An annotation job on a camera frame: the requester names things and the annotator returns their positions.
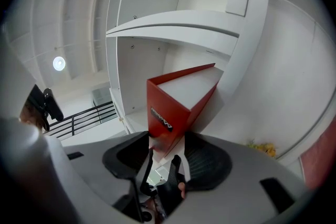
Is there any white shelving unit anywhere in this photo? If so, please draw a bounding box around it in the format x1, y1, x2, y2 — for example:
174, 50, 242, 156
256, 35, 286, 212
104, 0, 336, 192

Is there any black head camera mount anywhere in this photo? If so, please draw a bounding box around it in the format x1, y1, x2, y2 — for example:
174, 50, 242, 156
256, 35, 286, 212
26, 83, 64, 132

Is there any black metal railing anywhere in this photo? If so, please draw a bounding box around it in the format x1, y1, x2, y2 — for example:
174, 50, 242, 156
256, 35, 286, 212
44, 101, 118, 140

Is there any person's right hand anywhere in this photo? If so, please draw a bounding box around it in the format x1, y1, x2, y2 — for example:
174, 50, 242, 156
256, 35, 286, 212
177, 182, 187, 199

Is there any round ceiling light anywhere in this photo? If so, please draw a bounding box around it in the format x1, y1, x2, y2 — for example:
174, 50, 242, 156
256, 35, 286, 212
52, 56, 66, 71

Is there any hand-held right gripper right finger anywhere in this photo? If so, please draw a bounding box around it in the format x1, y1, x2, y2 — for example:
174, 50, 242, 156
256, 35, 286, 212
162, 131, 309, 224

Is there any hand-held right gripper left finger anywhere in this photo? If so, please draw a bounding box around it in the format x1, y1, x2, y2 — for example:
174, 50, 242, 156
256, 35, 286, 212
62, 131, 159, 224

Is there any red book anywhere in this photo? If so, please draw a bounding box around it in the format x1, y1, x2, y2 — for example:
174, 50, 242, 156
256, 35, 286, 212
146, 62, 224, 159

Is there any artificial flower bouquet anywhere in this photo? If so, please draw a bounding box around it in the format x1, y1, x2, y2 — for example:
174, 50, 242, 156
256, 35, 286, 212
245, 138, 278, 158

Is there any pink flat pad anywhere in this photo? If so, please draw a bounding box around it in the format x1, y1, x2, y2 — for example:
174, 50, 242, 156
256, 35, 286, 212
299, 115, 336, 191

